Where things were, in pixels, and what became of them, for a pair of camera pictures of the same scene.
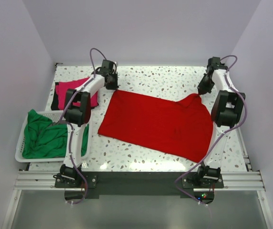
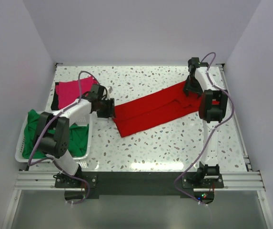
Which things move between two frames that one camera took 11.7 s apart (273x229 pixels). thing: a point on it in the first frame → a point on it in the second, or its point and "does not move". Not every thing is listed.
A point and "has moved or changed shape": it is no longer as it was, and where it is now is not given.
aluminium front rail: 45,181 does not move
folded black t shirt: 55,102 does not move
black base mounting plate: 75,185 does not move
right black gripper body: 206,83 → 193,85
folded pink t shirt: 63,87 does not move
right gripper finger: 200,91 → 186,89
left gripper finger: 116,83 → 109,108
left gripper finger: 110,86 → 104,113
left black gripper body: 114,75 → 102,103
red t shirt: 182,125 has moved or changed shape
